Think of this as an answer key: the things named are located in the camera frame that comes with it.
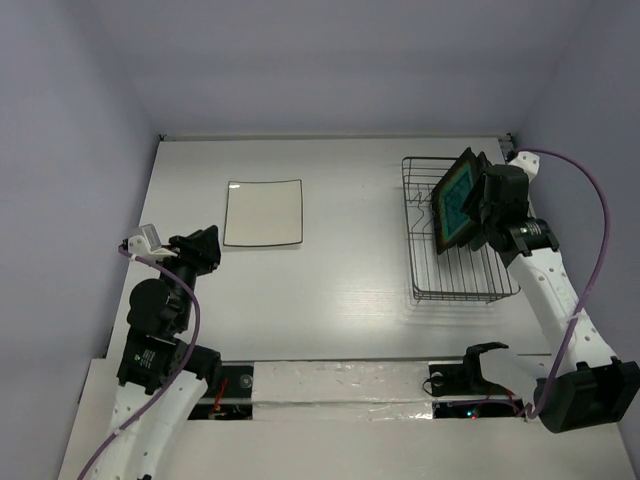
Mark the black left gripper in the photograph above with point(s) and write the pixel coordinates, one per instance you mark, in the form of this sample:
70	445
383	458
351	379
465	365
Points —
199	247

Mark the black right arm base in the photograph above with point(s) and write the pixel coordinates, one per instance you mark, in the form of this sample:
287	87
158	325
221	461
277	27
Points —
464	378

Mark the dark patterned plate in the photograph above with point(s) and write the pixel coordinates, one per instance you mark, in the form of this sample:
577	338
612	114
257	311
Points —
471	233

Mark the white foam block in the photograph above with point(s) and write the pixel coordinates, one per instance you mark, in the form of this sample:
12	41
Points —
318	382

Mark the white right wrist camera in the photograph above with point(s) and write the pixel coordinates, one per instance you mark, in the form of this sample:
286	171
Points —
527	161

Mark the teal square plate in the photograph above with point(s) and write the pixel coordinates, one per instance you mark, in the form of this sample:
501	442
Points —
452	226

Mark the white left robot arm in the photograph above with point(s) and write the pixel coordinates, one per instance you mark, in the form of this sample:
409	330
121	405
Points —
163	371

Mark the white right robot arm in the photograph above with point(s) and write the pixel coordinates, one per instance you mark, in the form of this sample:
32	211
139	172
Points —
587	384

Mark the white square plate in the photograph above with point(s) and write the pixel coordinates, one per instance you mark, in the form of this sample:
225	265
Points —
264	214

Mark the dark rear plate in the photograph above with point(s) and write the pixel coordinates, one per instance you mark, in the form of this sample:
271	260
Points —
479	239

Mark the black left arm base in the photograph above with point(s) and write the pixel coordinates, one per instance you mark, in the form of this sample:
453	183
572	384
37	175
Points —
236	382

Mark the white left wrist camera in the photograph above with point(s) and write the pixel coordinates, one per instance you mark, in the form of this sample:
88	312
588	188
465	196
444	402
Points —
143	241

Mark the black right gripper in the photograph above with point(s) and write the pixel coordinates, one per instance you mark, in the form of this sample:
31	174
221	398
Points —
486	187

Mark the wire dish rack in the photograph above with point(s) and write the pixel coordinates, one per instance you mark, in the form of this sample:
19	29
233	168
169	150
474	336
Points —
459	274

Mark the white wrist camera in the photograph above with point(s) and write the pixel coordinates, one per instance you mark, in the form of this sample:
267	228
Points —
527	161
143	241

